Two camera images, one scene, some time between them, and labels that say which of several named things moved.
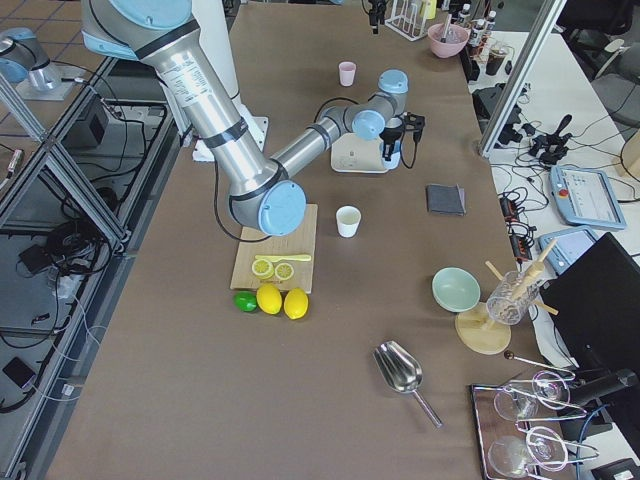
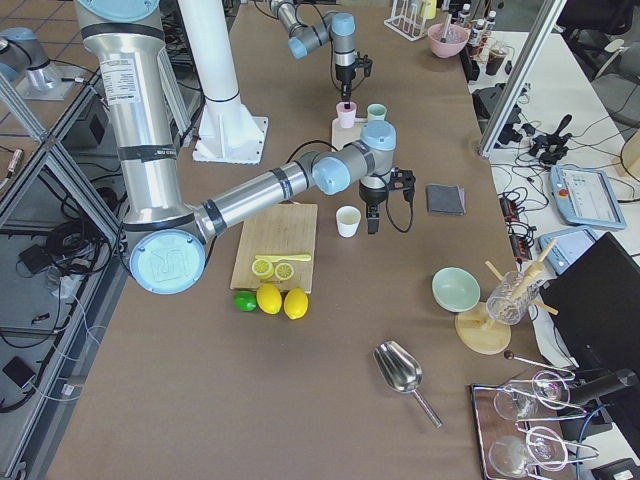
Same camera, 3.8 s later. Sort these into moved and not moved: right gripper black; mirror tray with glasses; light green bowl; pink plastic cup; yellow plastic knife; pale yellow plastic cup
Moved: right gripper black; pink plastic cup
Not moved: pale yellow plastic cup; light green bowl; mirror tray with glasses; yellow plastic knife
